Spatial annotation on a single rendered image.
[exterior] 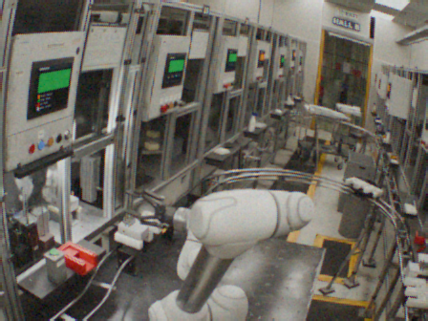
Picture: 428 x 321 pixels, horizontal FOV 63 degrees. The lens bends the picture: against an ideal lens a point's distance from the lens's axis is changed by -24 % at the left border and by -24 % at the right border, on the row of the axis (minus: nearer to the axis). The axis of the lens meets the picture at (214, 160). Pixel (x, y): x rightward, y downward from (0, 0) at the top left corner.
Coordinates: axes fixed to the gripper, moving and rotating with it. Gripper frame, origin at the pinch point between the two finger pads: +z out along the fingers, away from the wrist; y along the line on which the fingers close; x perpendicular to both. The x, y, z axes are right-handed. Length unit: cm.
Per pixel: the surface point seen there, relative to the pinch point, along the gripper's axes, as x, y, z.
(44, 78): 46, 54, 18
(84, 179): -25, -8, 43
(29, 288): 63, -22, 15
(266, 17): -827, 134, 137
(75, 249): 27.3, -17.2, 13.4
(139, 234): -13.0, -20.8, 1.5
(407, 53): -827, 144, -231
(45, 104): 43, 45, 18
